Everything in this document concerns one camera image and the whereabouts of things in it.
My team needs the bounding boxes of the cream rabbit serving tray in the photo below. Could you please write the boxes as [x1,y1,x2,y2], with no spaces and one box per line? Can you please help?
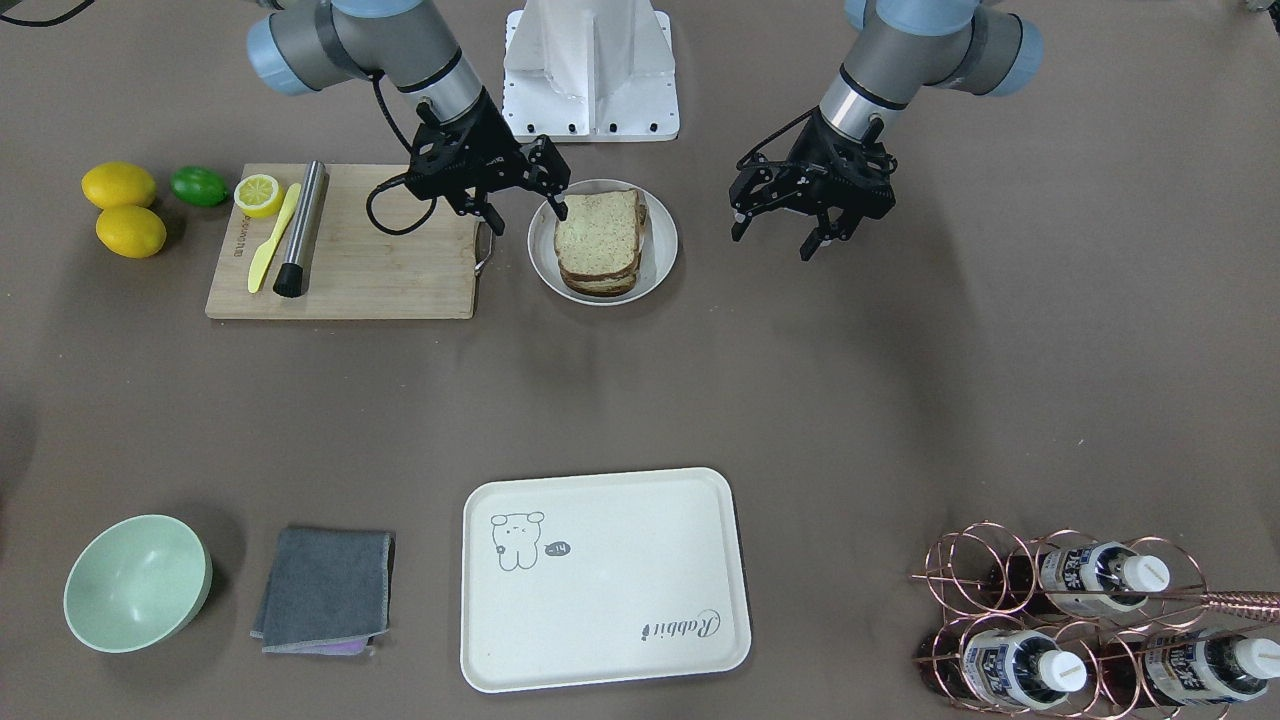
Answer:
[460,468,753,694]

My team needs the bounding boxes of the halved lemon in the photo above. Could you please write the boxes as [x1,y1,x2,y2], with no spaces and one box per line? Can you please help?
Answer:
[232,173,285,219]

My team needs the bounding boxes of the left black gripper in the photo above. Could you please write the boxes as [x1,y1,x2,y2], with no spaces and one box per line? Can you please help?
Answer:
[730,108,897,263]

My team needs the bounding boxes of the lower drink bottle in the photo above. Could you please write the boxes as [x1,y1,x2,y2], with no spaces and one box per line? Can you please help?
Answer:
[1140,629,1279,706]
[959,630,1088,711]

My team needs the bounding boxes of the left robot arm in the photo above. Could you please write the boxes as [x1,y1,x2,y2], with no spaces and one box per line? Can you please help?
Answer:
[730,1,1044,260]

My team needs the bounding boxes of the green lime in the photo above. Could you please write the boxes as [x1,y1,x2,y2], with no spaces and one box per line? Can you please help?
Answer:
[169,165,230,208]

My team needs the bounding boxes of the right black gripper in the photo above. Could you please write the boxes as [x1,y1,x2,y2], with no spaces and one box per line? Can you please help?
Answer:
[404,90,571,236]

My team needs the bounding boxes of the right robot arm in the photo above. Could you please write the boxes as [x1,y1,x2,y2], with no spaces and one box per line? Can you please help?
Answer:
[246,1,571,234]

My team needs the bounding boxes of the copper wire bottle rack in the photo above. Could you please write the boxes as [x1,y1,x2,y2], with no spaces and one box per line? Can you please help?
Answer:
[913,521,1277,719]

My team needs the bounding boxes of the light green bowl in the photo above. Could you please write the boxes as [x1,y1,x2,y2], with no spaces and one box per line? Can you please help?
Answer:
[63,514,212,653]

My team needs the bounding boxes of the yellow plastic knife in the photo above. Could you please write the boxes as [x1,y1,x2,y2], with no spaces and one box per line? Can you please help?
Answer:
[246,183,302,293]

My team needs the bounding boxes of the upper drink bottle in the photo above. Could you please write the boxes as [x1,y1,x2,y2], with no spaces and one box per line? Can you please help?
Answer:
[1038,541,1172,618]

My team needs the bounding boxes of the white round plate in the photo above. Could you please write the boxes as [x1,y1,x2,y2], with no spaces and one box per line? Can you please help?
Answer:
[527,179,680,307]

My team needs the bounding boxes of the bread slice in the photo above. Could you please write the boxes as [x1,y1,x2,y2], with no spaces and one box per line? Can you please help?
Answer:
[554,188,646,281]
[558,263,639,297]

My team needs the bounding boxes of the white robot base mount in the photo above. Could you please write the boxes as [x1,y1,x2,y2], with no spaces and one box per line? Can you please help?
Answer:
[500,1,681,143]

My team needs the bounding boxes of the steel muddler black tip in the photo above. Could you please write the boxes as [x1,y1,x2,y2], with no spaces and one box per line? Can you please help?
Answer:
[273,160,329,299]

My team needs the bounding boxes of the wooden cutting board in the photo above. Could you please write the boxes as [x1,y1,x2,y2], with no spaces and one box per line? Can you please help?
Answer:
[205,163,492,320]

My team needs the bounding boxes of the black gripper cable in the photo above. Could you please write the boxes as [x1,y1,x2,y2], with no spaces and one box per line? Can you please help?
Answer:
[365,72,442,237]

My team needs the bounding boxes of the whole yellow lemon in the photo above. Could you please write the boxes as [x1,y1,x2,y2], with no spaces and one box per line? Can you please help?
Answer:
[81,161,157,210]
[95,205,166,259]

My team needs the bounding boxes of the grey folded cloth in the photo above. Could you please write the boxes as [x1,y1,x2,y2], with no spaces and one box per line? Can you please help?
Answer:
[250,527,396,656]

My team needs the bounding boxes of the drink bottle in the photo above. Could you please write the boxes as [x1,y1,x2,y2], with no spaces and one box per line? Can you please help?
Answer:
[959,630,1088,711]
[1038,541,1172,618]
[1140,629,1279,706]

